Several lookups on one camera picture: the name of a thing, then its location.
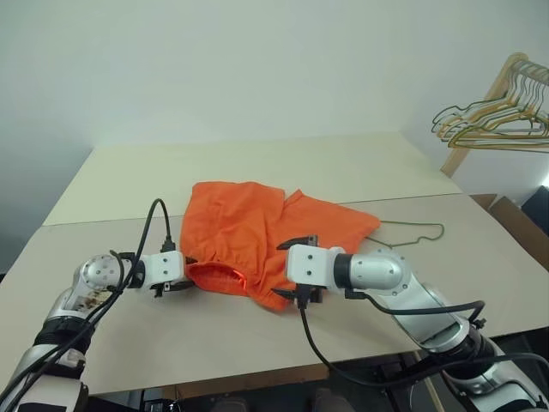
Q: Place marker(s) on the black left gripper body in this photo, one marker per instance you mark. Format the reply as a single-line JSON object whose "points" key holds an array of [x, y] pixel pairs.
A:
{"points": [[158, 290]]}

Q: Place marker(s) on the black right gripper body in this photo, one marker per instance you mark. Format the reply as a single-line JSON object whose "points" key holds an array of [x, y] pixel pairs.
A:
{"points": [[317, 294]]}

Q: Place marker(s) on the orange shorts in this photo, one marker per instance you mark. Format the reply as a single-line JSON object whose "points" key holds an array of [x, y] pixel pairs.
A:
{"points": [[231, 223]]}

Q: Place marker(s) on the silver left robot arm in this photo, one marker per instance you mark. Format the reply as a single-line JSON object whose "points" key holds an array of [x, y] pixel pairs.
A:
{"points": [[96, 270]]}

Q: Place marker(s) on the wooden clothes rack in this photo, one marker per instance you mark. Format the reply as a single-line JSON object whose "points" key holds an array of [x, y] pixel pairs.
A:
{"points": [[457, 159]]}

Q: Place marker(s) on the brown cardboard box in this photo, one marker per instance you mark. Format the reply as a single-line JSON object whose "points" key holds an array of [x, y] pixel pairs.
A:
{"points": [[514, 223]]}

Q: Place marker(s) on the black box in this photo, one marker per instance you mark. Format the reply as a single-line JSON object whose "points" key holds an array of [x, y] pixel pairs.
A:
{"points": [[538, 201]]}

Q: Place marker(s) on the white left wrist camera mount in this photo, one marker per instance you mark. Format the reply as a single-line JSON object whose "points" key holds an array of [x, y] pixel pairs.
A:
{"points": [[165, 268]]}

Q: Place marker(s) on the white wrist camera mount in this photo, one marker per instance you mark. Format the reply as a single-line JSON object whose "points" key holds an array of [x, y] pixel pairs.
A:
{"points": [[165, 268], [309, 266]]}

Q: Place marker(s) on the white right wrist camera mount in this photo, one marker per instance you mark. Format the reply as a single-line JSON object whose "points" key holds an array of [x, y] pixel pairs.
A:
{"points": [[309, 266]]}

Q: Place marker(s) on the black table frame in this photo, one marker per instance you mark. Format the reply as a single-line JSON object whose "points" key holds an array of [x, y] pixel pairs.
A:
{"points": [[257, 386]]}

